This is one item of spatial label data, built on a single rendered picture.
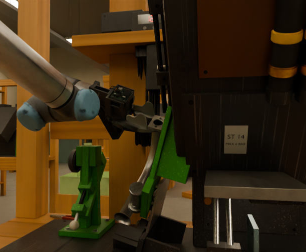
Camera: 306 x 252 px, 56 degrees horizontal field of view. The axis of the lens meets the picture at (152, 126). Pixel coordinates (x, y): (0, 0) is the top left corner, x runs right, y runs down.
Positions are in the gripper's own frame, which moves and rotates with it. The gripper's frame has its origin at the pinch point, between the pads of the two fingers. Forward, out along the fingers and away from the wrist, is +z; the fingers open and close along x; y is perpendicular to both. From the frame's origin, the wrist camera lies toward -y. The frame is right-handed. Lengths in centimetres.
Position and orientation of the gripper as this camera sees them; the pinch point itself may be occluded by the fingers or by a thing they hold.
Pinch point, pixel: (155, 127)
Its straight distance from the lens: 80.3
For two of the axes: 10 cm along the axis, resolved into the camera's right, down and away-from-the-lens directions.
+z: 9.3, 3.3, -1.7
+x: 3.5, -6.0, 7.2
